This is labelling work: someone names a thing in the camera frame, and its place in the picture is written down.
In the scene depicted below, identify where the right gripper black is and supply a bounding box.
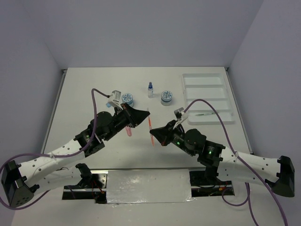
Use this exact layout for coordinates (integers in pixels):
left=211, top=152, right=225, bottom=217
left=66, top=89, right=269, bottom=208
left=150, top=119, right=195, bottom=156

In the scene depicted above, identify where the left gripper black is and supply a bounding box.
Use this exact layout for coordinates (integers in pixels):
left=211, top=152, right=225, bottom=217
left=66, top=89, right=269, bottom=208
left=103, top=103, right=150, bottom=141

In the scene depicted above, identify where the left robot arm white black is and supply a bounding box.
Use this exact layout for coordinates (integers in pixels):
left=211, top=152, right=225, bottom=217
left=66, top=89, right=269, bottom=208
left=0, top=104, right=150, bottom=210

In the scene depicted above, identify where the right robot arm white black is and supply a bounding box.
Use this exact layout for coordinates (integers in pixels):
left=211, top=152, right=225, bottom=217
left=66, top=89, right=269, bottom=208
left=150, top=121, right=295, bottom=197

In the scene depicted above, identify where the pink lead case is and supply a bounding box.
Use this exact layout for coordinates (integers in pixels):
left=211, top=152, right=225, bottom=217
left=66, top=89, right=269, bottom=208
left=126, top=126, right=132, bottom=137

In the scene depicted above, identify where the left blue round jar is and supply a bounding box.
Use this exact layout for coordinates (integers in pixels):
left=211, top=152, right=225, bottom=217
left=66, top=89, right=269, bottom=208
left=121, top=93, right=134, bottom=107

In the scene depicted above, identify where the blue round jar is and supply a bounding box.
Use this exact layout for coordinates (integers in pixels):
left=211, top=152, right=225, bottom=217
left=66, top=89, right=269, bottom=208
left=121, top=93, right=134, bottom=107
left=161, top=90, right=173, bottom=106

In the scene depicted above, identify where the small clear spray bottle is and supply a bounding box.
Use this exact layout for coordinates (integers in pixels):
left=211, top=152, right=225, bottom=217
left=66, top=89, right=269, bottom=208
left=148, top=82, right=153, bottom=98

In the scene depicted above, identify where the right blue round jar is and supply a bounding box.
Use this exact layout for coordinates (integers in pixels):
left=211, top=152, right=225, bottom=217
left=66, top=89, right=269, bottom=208
left=161, top=90, right=173, bottom=106

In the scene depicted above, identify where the white compartment tray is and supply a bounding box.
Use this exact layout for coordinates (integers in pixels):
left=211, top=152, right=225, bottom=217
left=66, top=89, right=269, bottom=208
left=182, top=73, right=235, bottom=125

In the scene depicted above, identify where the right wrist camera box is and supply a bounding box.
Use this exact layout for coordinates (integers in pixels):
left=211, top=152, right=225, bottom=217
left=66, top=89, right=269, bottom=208
left=173, top=107, right=188, bottom=129

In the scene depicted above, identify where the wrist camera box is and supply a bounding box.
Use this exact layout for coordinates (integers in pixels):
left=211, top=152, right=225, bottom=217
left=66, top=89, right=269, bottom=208
left=107, top=90, right=121, bottom=109
left=173, top=107, right=188, bottom=129

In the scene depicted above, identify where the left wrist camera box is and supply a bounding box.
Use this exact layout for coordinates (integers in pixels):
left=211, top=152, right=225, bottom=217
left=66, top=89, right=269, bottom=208
left=107, top=90, right=121, bottom=109

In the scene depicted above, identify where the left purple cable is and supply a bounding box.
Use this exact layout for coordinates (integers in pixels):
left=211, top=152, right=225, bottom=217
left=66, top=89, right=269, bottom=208
left=0, top=88, right=111, bottom=210

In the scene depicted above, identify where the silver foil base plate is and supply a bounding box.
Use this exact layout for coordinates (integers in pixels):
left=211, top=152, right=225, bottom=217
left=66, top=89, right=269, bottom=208
left=106, top=169, right=192, bottom=204

